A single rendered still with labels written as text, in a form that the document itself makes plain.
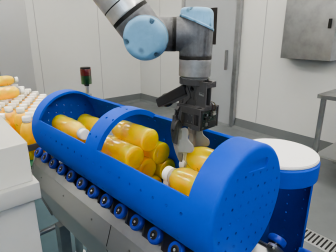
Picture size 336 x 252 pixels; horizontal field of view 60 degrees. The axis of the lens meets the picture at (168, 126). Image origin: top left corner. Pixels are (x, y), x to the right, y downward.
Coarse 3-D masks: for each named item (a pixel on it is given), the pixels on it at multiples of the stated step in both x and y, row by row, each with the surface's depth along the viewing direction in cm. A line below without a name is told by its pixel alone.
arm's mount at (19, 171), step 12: (0, 120) 73; (0, 132) 65; (12, 132) 65; (0, 144) 59; (12, 144) 59; (24, 144) 60; (0, 156) 58; (12, 156) 59; (24, 156) 60; (0, 168) 58; (12, 168) 60; (24, 168) 61; (0, 180) 59; (12, 180) 60; (24, 180) 62
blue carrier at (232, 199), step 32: (64, 96) 119; (32, 128) 112; (96, 128) 84; (160, 128) 99; (64, 160) 98; (96, 160) 80; (224, 160) 57; (256, 160) 61; (128, 192) 71; (160, 192) 63; (192, 192) 57; (224, 192) 54; (256, 192) 64; (160, 224) 66; (192, 224) 57; (224, 224) 57; (256, 224) 68
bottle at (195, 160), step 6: (198, 150) 70; (204, 150) 69; (210, 150) 69; (186, 156) 72; (192, 156) 70; (198, 156) 69; (204, 156) 68; (192, 162) 70; (198, 162) 69; (192, 168) 71; (198, 168) 69
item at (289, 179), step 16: (288, 176) 95; (304, 176) 96; (288, 192) 123; (304, 192) 115; (288, 208) 124; (304, 208) 115; (272, 224) 131; (288, 224) 126; (304, 224) 115; (288, 240) 127
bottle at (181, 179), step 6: (174, 168) 72; (180, 168) 69; (186, 168) 68; (168, 174) 71; (174, 174) 68; (180, 174) 67; (186, 174) 66; (192, 174) 66; (168, 180) 71; (174, 180) 67; (180, 180) 66; (186, 180) 65; (192, 180) 64; (174, 186) 67; (180, 186) 66; (186, 186) 65; (186, 192) 65
